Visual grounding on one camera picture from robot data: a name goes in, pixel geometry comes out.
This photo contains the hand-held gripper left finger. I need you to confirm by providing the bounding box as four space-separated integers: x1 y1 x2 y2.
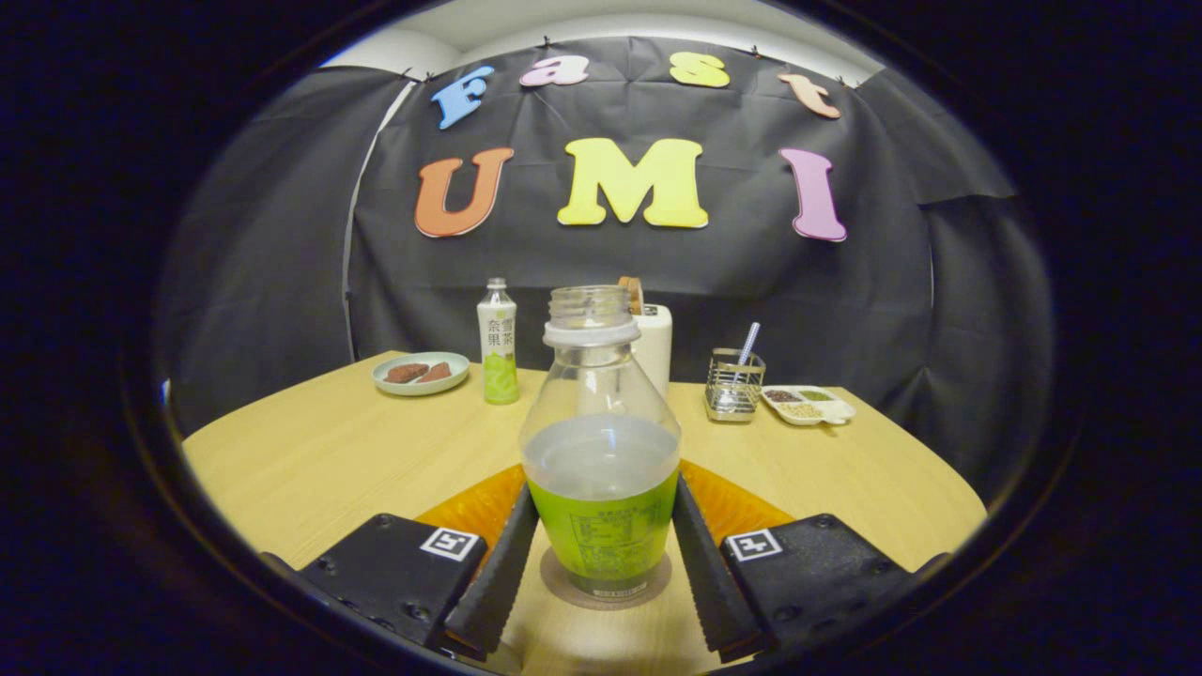
300 465 541 658

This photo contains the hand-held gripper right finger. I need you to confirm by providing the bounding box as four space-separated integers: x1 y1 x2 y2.
670 467 926 664

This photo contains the round brown coaster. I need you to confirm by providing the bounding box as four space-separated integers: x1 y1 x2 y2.
539 546 673 611

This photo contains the clear green-label juice bottle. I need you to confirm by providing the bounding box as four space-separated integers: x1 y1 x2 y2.
519 284 683 600

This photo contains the tall white green drink bottle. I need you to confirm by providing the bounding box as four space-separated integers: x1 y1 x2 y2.
476 278 521 407

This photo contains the wooden table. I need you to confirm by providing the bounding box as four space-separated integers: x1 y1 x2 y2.
180 350 989 676

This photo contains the pale green plate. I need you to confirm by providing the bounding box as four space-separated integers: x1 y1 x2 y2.
372 351 470 397

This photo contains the white divided dish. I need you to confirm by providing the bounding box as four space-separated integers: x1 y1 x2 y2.
761 384 857 427

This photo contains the white toaster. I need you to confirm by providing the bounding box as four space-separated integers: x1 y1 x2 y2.
629 302 673 400

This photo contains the metal wire holder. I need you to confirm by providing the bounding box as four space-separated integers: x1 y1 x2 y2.
704 347 767 423

